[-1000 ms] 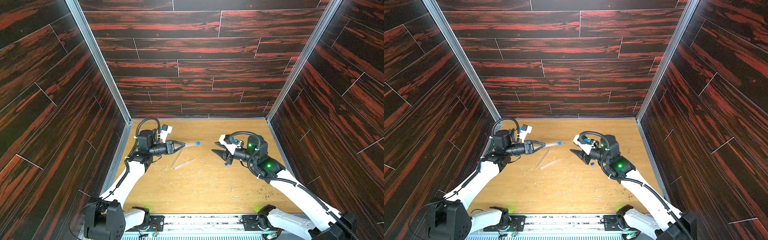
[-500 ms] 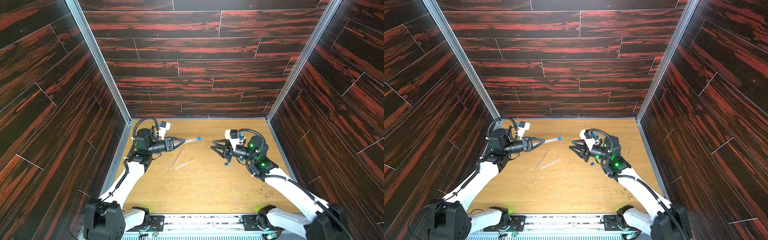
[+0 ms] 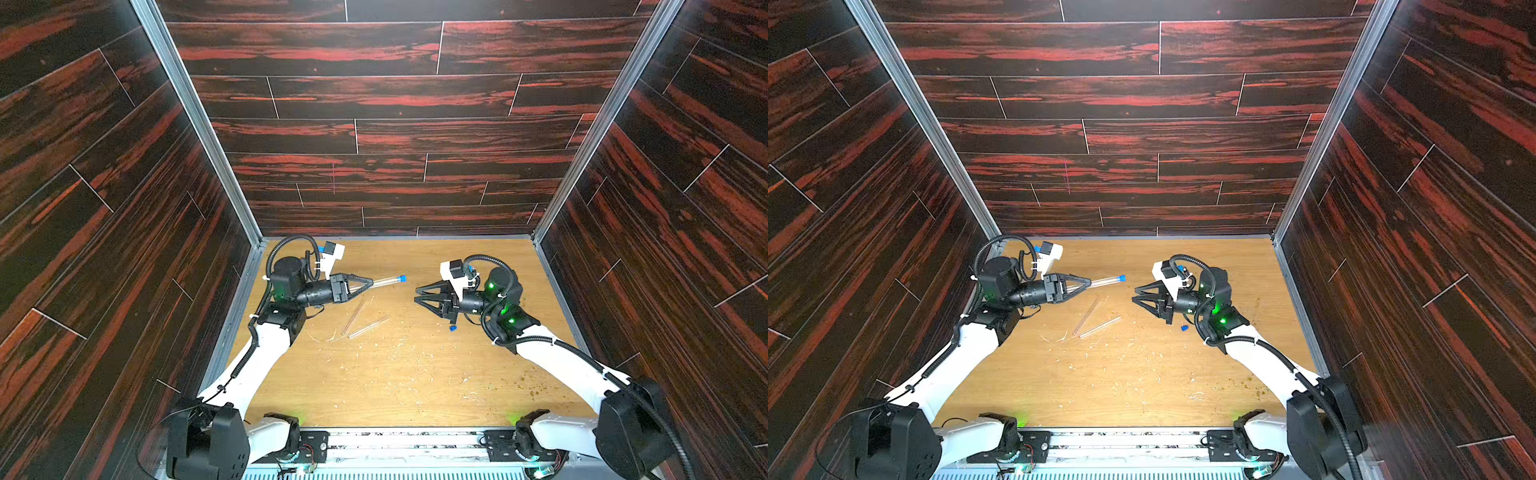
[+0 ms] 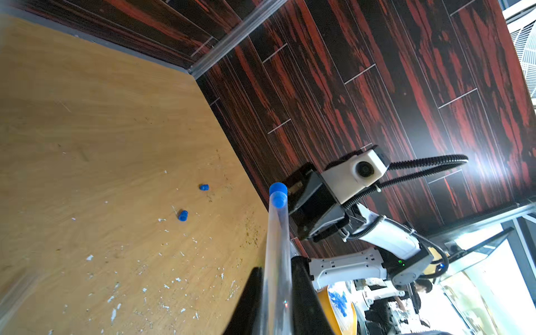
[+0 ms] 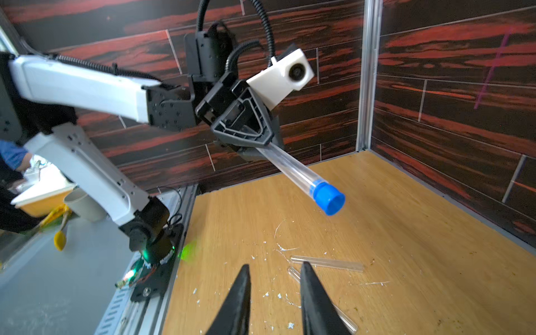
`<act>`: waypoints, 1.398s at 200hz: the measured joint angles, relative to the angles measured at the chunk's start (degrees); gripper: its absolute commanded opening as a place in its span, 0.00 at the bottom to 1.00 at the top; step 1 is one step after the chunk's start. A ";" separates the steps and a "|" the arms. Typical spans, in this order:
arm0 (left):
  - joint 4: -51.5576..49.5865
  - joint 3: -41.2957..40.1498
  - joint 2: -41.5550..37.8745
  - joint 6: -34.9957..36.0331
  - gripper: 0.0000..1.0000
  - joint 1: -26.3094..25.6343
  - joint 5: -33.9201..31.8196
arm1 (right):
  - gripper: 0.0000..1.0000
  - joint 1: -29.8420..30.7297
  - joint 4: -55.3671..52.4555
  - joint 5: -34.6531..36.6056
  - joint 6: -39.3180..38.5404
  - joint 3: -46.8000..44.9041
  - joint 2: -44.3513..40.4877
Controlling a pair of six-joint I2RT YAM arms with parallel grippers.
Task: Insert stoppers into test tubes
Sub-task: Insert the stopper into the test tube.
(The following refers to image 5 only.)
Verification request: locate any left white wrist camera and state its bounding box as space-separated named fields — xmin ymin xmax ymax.
xmin=247 ymin=43 xmax=314 ymax=110

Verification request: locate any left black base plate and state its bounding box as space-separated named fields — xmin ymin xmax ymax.
xmin=129 ymin=223 xmax=184 ymax=302

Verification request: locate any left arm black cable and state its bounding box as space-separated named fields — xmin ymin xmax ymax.
xmin=16 ymin=0 xmax=277 ymax=85

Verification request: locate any blue stopper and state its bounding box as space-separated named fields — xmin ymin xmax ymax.
xmin=310 ymin=180 xmax=346 ymax=216

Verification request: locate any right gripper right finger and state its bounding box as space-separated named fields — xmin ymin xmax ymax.
xmin=300 ymin=261 xmax=350 ymax=335

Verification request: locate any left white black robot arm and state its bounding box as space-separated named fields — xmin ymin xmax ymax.
xmin=76 ymin=27 xmax=278 ymax=194

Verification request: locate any clear test tube lower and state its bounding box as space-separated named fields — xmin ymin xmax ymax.
xmin=287 ymin=265 xmax=359 ymax=335

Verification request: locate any aluminium front rail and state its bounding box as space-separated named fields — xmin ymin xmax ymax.
xmin=94 ymin=184 xmax=198 ymax=334

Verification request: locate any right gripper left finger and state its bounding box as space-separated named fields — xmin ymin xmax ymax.
xmin=207 ymin=264 xmax=251 ymax=335

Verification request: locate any yellow container outside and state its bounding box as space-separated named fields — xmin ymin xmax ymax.
xmin=11 ymin=181 xmax=75 ymax=218

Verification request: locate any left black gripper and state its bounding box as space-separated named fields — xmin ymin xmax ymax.
xmin=195 ymin=72 xmax=285 ymax=161

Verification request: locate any clear test tube middle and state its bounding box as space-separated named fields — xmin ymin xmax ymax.
xmin=290 ymin=256 xmax=364 ymax=273

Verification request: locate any clear glass test tube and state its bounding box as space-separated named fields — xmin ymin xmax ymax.
xmin=266 ymin=147 xmax=326 ymax=199

